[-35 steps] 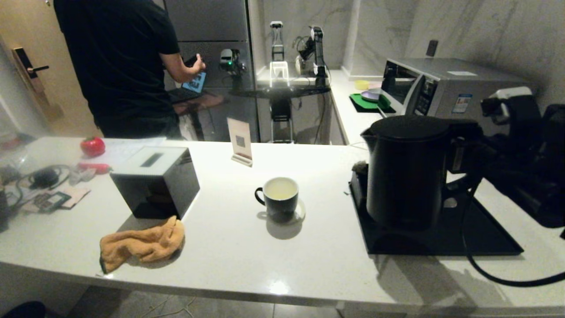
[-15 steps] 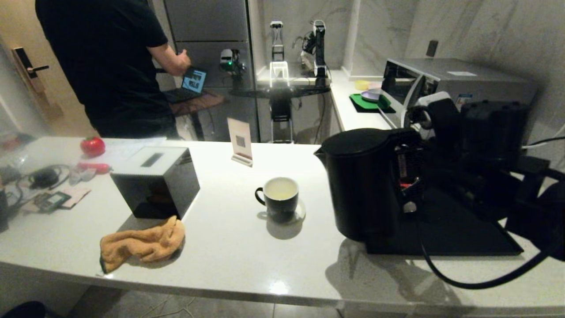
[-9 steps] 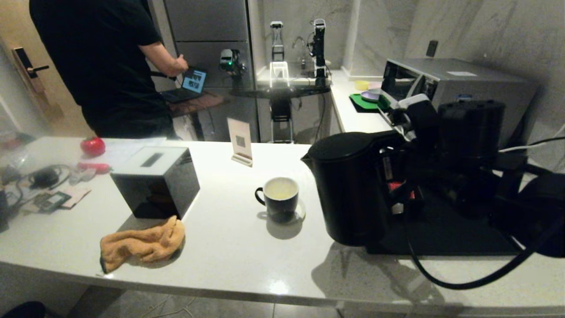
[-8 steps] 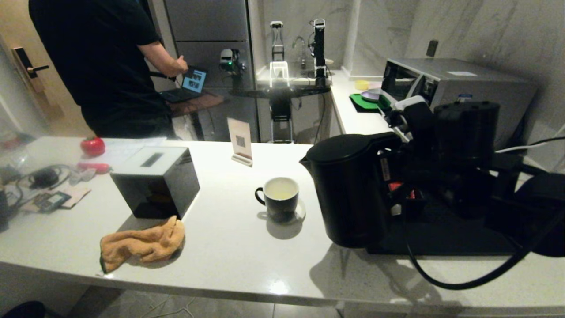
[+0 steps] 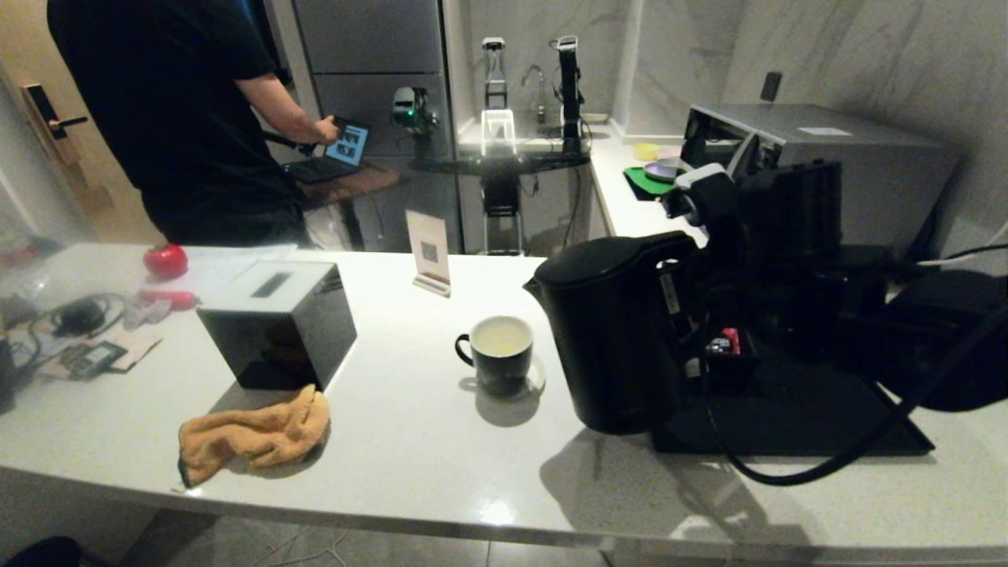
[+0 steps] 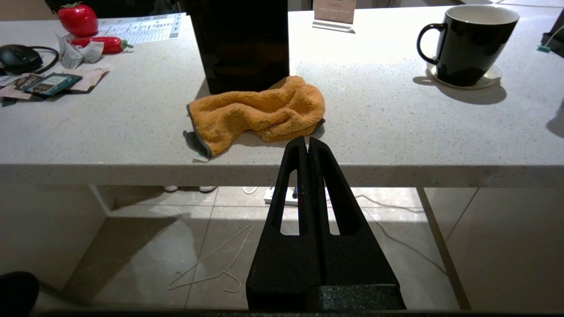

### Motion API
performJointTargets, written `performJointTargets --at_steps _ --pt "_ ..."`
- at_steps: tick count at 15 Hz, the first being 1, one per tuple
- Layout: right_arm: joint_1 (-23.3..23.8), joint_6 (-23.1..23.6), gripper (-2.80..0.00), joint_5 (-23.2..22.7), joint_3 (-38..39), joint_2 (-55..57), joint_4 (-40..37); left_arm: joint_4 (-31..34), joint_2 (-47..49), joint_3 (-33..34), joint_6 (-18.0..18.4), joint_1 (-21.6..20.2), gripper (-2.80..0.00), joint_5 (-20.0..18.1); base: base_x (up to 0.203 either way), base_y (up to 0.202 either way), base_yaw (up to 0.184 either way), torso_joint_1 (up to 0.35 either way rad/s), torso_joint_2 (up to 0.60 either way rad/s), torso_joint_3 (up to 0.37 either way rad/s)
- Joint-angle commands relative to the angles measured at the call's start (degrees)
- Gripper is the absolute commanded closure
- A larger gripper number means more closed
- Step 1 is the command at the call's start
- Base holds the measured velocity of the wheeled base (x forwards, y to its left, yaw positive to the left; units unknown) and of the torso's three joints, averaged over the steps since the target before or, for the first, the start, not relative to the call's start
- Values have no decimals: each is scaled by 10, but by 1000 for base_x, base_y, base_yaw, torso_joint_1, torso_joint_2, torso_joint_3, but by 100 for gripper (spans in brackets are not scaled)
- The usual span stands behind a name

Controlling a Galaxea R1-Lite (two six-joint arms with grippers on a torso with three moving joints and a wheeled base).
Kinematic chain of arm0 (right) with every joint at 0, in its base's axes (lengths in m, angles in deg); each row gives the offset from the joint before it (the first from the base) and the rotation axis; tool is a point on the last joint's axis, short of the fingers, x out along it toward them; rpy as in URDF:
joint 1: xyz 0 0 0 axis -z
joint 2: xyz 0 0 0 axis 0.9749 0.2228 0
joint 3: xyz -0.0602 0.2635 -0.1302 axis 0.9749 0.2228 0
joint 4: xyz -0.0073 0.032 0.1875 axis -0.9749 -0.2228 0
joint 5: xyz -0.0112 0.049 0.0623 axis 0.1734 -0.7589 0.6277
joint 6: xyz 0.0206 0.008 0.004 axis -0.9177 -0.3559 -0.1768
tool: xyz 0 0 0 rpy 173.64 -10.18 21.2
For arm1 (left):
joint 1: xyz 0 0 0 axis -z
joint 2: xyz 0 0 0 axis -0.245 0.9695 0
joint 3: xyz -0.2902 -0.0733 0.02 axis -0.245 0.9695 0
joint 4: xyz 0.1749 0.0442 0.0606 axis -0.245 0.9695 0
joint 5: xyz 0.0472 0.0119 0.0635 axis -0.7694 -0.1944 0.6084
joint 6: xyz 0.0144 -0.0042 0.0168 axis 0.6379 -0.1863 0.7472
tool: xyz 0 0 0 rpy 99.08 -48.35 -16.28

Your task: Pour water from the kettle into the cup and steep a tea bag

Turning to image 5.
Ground black electric kettle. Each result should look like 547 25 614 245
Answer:
524 232 703 436

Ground dark green printed packet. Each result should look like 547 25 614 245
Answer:
61 343 127 380

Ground black compartment box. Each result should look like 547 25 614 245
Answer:
693 331 761 395

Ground green mat black edge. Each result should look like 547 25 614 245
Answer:
622 166 687 203

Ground silver microwave oven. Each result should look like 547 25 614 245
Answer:
681 104 960 261

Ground black serving tray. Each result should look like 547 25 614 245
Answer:
650 346 936 456

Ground black mug white inside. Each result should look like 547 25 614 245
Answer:
455 317 534 397

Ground chrome faucet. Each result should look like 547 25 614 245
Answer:
520 65 550 125

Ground QR code table sign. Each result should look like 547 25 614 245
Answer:
406 210 453 299

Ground grey device green light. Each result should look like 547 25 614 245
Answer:
391 87 439 136

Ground brown wooden side table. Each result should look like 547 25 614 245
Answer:
299 164 410 209

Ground black laptop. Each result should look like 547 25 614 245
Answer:
283 118 370 184

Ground grey refrigerator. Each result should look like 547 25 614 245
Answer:
272 0 464 254

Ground black tissue box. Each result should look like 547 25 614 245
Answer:
196 262 358 392

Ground orange terry cloth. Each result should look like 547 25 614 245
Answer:
178 384 332 487

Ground red toy tomato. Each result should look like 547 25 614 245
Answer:
143 244 190 280

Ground person in black shirt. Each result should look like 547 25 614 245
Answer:
46 0 339 246

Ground crumpled white wrapper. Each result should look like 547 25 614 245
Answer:
126 302 174 330

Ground pink paper packet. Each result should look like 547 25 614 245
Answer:
39 334 165 380

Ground black computer mouse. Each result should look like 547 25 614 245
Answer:
57 302 108 338

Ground black round floor object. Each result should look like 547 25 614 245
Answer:
0 538 81 567

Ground black power cable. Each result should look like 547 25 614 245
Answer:
941 242 1008 262

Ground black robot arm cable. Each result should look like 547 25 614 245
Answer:
701 311 1008 486

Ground black round pedestal table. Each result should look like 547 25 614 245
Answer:
409 152 591 258

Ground black door lock handle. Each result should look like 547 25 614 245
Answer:
22 83 90 166

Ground black mouse cable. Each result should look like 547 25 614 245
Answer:
24 294 133 371

